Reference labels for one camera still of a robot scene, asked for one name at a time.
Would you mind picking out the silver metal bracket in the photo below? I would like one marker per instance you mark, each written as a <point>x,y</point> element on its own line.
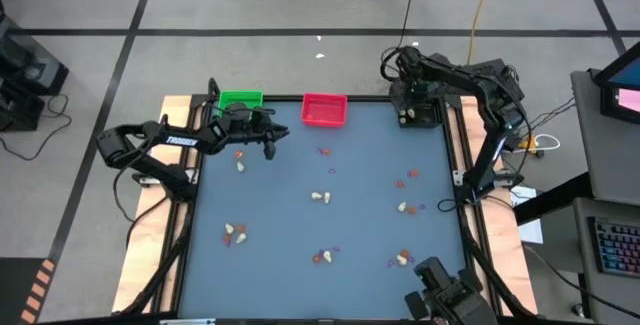
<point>187,322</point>

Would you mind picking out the backlit black keyboard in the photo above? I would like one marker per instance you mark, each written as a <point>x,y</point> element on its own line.
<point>617,247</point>

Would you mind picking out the black plastic basket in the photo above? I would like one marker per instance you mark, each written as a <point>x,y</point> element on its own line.
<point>431,117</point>

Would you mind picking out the white paper sheet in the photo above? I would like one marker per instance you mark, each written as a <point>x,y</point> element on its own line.
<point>531,230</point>

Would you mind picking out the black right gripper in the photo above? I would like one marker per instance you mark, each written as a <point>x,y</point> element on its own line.
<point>417,92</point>

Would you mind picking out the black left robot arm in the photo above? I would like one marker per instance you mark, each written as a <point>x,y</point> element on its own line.
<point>205,140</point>

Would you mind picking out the green plastic basket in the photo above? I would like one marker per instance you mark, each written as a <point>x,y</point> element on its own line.
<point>227,97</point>

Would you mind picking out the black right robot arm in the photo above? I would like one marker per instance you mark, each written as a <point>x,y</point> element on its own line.
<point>492,100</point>

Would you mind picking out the black equipment stack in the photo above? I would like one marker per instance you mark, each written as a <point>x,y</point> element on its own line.
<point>25,70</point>

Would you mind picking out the black monitor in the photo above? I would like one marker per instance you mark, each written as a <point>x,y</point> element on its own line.
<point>627,97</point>

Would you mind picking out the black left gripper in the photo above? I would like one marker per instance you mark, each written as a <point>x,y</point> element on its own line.
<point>245,127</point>

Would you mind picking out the red plastic basket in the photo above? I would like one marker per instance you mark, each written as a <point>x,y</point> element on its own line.
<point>332,107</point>

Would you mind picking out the grey desk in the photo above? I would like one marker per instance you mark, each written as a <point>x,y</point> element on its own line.
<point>615,165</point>

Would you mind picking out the wooden table side board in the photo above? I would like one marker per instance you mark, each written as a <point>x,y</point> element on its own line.
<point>512,265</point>
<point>137,265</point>

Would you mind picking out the black orange striped mat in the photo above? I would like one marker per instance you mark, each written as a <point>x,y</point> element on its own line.
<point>20,290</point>

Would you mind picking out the yellow plug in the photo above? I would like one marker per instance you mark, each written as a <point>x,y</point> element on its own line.
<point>529,143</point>

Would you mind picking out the black mesh computer tower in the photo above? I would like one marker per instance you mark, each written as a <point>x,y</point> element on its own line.
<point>450,90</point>

